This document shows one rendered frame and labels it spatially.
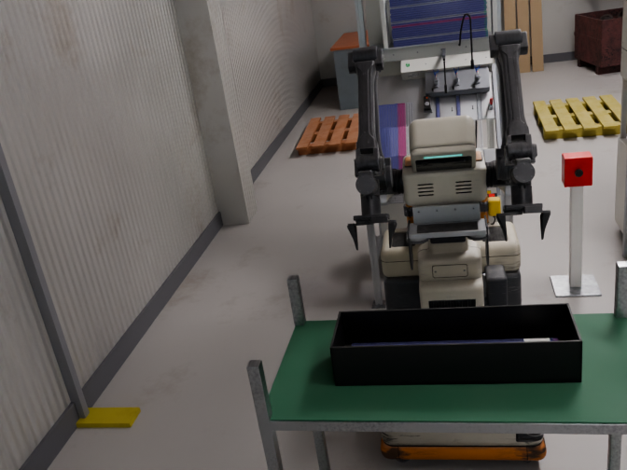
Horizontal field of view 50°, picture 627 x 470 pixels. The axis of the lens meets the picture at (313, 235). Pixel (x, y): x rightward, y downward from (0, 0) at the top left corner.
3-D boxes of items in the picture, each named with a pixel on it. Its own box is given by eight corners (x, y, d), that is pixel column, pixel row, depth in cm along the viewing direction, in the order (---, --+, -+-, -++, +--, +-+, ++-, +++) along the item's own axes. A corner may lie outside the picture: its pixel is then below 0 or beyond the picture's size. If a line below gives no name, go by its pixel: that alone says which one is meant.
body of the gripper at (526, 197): (543, 209, 183) (541, 183, 184) (505, 212, 185) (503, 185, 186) (539, 211, 190) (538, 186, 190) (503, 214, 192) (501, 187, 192)
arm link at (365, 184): (383, 157, 198) (355, 159, 200) (380, 150, 187) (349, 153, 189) (386, 197, 197) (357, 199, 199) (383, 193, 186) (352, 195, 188)
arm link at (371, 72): (383, 54, 214) (350, 59, 216) (381, 43, 209) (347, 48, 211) (387, 174, 198) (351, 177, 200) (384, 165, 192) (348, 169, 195)
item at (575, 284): (602, 296, 364) (606, 159, 334) (555, 297, 370) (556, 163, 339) (593, 275, 386) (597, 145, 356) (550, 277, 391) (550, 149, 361)
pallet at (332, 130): (313, 126, 810) (311, 117, 805) (383, 119, 793) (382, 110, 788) (292, 158, 694) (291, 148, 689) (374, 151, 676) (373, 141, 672)
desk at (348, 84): (402, 81, 989) (397, 26, 958) (397, 104, 855) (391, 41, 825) (350, 87, 1004) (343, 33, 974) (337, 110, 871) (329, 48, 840)
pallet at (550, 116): (528, 112, 736) (528, 102, 731) (610, 103, 719) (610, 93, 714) (546, 144, 623) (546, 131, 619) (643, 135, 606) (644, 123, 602)
